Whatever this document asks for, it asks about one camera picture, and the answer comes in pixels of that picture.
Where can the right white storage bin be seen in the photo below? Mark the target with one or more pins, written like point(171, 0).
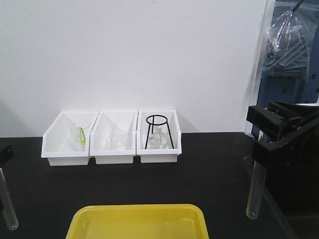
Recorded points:
point(158, 155)

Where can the yellow plastic tray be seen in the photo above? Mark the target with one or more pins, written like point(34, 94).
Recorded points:
point(146, 221)

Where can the clear plastic bag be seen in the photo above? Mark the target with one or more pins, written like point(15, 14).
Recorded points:
point(288, 47)

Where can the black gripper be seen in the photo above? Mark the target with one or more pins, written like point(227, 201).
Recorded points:
point(292, 157)

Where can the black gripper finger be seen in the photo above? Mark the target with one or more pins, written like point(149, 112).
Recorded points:
point(6, 153)

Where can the tall glass test tube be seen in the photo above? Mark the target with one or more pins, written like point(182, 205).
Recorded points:
point(258, 177)

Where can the white storage bin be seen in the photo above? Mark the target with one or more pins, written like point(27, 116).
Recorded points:
point(56, 142)
point(111, 123)
point(158, 155)

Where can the left white storage bin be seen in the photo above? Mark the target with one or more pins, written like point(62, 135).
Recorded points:
point(56, 142)

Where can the glass flask in right bin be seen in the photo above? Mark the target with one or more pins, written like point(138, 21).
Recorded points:
point(157, 138)

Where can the yellow green plastic tool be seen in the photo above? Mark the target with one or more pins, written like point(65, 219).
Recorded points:
point(82, 135)

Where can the glass beaker in middle bin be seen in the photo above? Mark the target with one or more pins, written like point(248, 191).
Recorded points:
point(116, 142)

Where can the short glass test tube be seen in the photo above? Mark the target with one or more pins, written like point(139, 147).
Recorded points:
point(8, 209)

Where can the blue drying rack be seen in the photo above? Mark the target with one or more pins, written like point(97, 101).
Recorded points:
point(283, 89)

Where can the middle white storage bin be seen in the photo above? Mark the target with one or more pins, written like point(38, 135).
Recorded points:
point(111, 123)

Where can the black wire tripod stand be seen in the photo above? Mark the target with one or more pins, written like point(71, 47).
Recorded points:
point(159, 120)

